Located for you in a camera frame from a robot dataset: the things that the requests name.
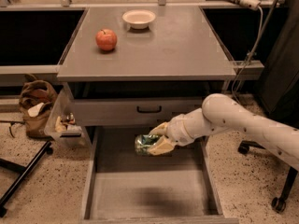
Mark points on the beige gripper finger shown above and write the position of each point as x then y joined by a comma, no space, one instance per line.
161,145
159,130

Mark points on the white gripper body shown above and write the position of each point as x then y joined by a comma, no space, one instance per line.
177,130

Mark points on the crushed green soda can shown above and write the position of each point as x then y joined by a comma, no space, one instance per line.
143,142

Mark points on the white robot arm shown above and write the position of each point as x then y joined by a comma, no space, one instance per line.
220,113

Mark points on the closed grey top drawer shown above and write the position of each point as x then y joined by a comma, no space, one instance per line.
122,112

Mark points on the open grey middle drawer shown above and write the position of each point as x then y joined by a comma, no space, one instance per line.
125,188

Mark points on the grey drawer cabinet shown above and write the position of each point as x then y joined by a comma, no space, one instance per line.
176,56

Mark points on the clear plastic storage bin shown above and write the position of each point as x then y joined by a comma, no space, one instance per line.
61,125

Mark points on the red apple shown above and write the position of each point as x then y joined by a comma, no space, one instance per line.
106,39

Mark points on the white paper bowl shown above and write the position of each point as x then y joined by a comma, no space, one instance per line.
139,19

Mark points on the brown fabric bag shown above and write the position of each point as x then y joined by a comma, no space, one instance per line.
36,102

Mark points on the black metal stand legs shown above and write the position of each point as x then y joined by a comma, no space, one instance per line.
22,171

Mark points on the black drawer handle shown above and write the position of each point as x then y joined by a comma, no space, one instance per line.
148,110

